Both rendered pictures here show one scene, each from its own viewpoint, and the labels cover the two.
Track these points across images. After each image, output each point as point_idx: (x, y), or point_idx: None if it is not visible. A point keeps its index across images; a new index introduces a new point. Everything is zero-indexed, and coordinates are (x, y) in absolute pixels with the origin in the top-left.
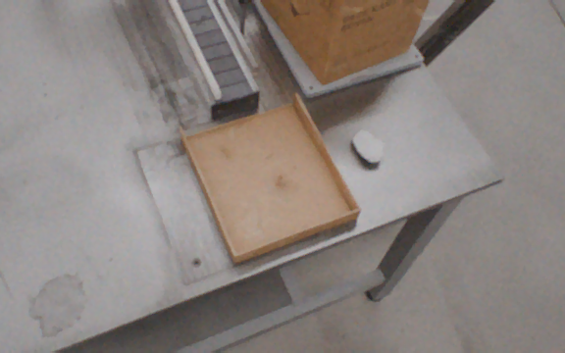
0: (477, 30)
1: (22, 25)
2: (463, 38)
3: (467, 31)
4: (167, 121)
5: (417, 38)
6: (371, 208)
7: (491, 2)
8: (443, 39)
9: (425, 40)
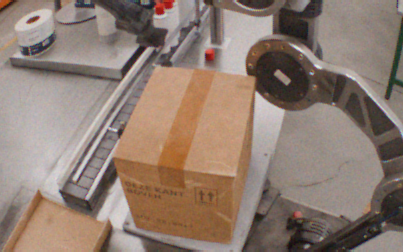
0: None
1: (52, 98)
2: None
3: None
4: (46, 183)
5: (381, 235)
6: None
7: (374, 236)
8: (335, 248)
9: (324, 242)
